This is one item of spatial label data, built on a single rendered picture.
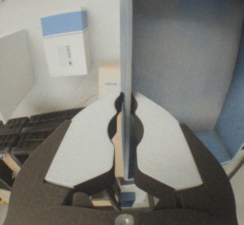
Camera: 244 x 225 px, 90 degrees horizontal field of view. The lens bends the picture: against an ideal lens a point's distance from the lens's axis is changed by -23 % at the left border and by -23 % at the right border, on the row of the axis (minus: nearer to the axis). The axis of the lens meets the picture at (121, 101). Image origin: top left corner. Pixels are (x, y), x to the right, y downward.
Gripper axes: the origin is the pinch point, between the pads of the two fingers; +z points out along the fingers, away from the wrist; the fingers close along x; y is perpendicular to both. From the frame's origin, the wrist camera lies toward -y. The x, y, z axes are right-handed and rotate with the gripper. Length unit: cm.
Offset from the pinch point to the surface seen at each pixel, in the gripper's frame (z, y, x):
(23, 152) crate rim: 16.3, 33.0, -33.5
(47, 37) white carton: 31.1, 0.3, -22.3
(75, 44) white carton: 31.8, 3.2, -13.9
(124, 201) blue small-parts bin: 41, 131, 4
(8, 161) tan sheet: 24, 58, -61
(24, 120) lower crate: 35, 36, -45
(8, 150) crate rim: 17, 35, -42
